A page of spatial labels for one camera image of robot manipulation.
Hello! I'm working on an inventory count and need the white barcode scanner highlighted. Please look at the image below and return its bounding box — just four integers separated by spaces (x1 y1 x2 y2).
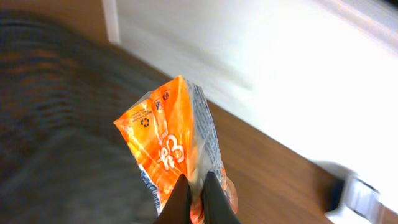
325 173 384 224

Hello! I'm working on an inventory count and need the grey mesh basket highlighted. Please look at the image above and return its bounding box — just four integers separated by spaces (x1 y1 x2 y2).
1 10 167 223

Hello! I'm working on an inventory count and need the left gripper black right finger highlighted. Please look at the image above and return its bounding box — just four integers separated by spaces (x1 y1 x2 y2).
203 171 240 224

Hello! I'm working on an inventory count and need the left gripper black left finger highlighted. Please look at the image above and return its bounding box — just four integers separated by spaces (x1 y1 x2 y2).
154 174 192 224

